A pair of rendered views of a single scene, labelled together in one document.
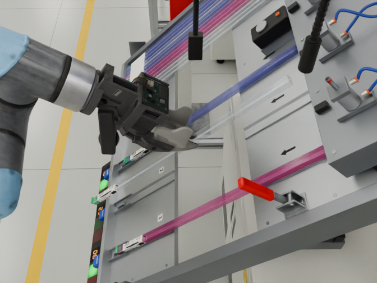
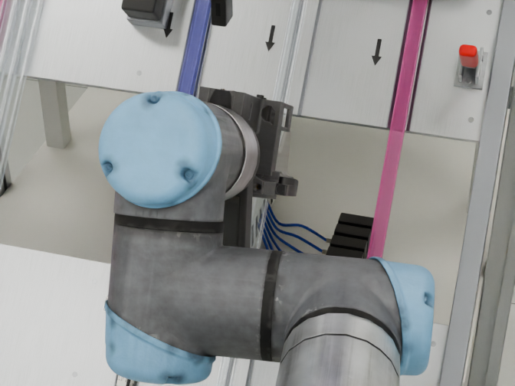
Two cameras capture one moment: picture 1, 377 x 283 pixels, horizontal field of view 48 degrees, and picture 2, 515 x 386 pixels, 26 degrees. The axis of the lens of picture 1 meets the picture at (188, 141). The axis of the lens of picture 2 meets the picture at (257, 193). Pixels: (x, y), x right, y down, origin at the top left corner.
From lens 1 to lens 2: 0.86 m
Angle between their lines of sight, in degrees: 53
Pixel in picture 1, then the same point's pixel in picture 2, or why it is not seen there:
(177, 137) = (284, 160)
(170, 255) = not seen: hidden behind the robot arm
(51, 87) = (240, 141)
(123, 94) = (253, 110)
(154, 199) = not seen: hidden behind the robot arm
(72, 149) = not seen: outside the picture
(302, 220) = (505, 58)
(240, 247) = (491, 165)
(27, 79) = (229, 142)
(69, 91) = (247, 136)
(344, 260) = (394, 253)
